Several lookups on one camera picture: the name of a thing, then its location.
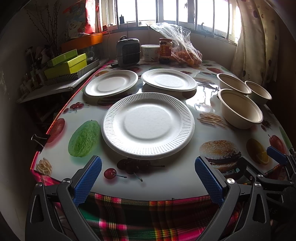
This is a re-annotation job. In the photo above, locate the beige paper bowl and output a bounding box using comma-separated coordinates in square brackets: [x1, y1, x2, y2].
[217, 73, 252, 95]
[245, 81, 272, 105]
[218, 89, 263, 130]

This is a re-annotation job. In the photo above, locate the ribbed paper plate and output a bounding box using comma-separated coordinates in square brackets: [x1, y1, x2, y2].
[101, 92, 195, 160]

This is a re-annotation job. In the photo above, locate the black binder clip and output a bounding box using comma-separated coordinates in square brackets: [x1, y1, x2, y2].
[31, 134, 50, 152]

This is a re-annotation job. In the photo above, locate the patterned window curtain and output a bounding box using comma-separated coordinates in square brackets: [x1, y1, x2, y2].
[231, 1, 280, 86]

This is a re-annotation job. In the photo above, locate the grey side shelf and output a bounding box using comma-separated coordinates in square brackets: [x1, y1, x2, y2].
[16, 59, 109, 103]

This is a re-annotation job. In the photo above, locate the striped flat box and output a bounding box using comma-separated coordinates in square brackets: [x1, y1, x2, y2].
[45, 60, 100, 85]

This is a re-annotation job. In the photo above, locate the plastic bag of oranges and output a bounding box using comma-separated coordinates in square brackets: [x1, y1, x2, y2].
[151, 22, 202, 67]

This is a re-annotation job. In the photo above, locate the lower yellow-green box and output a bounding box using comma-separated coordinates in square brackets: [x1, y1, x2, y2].
[44, 53, 87, 79]

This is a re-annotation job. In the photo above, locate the upper green box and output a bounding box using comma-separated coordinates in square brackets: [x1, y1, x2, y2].
[47, 49, 78, 67]

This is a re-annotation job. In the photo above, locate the red label glass jar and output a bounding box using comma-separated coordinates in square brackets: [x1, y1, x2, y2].
[159, 38, 172, 64]

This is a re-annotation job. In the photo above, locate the white plastic tub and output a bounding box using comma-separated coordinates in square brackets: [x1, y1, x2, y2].
[141, 44, 160, 62]

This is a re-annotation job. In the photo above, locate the orange shelf box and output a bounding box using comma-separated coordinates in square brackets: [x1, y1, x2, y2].
[61, 33, 103, 53]

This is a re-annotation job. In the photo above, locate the grey portable heater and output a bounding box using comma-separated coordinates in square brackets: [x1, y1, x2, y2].
[116, 35, 140, 67]

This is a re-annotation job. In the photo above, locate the red paper bag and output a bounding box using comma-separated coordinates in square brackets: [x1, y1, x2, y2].
[85, 0, 96, 34]

